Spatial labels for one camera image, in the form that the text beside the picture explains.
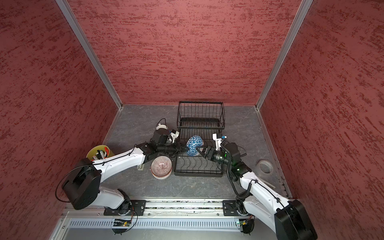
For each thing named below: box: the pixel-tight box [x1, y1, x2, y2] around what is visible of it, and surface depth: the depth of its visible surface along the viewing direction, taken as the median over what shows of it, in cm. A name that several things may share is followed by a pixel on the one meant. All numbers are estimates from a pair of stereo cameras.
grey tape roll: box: [256, 159, 274, 175], surface depth 90 cm
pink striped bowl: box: [150, 155, 172, 177], surface depth 84 cm
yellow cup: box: [86, 145, 115, 161], surface depth 82 cm
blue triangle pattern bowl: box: [186, 135, 204, 156], surface depth 83 cm
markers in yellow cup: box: [92, 147, 110, 160], surface depth 84 cm
